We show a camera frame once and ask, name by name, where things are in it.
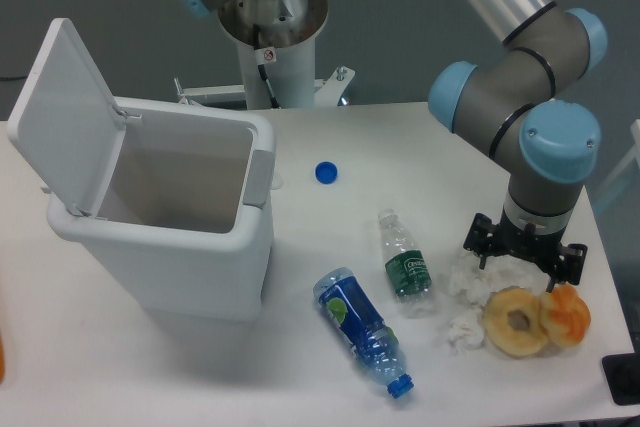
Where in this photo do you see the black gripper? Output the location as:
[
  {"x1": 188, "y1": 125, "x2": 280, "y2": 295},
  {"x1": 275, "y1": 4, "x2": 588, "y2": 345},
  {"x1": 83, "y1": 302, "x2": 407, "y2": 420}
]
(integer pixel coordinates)
[{"x1": 463, "y1": 212, "x2": 588, "y2": 293}]

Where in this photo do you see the blue label plastic bottle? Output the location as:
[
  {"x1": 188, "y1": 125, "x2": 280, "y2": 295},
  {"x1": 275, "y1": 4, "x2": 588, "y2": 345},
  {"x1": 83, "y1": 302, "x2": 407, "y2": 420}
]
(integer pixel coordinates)
[{"x1": 313, "y1": 267, "x2": 414, "y2": 399}]

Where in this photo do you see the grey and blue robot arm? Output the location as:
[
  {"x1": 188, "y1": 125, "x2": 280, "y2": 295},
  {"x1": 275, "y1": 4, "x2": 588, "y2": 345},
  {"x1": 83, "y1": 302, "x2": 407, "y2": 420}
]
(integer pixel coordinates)
[{"x1": 181, "y1": 0, "x2": 608, "y2": 290}]

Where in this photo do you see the green label plastic bottle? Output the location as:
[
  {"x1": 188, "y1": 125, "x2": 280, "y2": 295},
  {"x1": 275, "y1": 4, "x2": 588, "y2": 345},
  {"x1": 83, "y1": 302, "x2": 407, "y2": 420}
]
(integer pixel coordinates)
[{"x1": 378, "y1": 209, "x2": 434, "y2": 318}]

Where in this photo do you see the blue bottle cap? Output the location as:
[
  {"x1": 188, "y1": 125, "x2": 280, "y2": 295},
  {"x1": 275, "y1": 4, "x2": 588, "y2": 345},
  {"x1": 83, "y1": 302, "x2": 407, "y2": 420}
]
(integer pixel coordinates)
[{"x1": 314, "y1": 161, "x2": 338, "y2": 185}]

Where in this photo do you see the large crumpled white tissue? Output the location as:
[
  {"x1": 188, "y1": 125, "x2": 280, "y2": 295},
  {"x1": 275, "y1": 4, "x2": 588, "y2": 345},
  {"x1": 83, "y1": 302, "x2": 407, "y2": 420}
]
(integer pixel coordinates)
[{"x1": 448, "y1": 250, "x2": 548, "y2": 306}]

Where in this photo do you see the orange glazed pastry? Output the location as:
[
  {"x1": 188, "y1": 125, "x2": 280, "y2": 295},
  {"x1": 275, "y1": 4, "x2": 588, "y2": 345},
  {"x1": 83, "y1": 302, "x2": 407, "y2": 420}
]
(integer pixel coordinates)
[{"x1": 539, "y1": 284, "x2": 591, "y2": 348}]

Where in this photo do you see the small crumpled white tissue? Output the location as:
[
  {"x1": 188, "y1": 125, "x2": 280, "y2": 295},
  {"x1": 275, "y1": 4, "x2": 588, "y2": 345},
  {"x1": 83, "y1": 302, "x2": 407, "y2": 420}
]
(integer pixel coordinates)
[{"x1": 447, "y1": 308, "x2": 485, "y2": 355}]

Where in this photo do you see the black device at edge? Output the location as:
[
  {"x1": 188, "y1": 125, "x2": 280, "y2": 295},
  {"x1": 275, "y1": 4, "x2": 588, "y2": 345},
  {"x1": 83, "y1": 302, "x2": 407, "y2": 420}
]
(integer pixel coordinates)
[{"x1": 601, "y1": 353, "x2": 639, "y2": 406}]

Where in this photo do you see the white trash bin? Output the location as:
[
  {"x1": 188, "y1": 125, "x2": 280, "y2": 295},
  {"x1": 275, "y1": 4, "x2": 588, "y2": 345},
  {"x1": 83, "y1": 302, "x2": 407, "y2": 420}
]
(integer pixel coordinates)
[{"x1": 47, "y1": 97, "x2": 276, "y2": 321}]

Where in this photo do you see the white trash bin lid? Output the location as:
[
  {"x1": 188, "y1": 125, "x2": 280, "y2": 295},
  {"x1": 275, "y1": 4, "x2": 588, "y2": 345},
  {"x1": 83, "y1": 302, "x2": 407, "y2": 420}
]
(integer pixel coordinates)
[{"x1": 7, "y1": 18, "x2": 141, "y2": 217}]

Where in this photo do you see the orange object at edge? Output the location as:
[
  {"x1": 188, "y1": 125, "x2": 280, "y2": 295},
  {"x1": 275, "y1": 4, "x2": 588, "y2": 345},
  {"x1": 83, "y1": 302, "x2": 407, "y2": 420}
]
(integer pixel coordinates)
[{"x1": 0, "y1": 297, "x2": 7, "y2": 385}]

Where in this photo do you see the plain ring donut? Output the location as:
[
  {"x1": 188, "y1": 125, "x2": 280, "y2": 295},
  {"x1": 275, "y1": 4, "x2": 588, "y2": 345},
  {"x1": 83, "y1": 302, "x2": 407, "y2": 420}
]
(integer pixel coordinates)
[{"x1": 483, "y1": 288, "x2": 549, "y2": 357}]

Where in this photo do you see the white frame at right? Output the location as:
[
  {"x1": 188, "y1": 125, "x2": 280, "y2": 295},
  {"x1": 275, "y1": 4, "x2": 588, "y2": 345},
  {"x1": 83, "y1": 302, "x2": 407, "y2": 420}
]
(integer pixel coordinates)
[{"x1": 592, "y1": 119, "x2": 639, "y2": 216}]

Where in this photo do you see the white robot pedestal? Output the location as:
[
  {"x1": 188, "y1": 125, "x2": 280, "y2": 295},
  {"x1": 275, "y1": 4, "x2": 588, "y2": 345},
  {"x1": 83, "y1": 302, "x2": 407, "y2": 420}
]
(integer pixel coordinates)
[{"x1": 174, "y1": 0, "x2": 356, "y2": 110}]

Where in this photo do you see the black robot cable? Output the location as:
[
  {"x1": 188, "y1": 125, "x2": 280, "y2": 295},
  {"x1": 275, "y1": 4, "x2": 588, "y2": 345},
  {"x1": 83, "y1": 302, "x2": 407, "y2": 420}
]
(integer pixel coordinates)
[{"x1": 252, "y1": 24, "x2": 281, "y2": 110}]

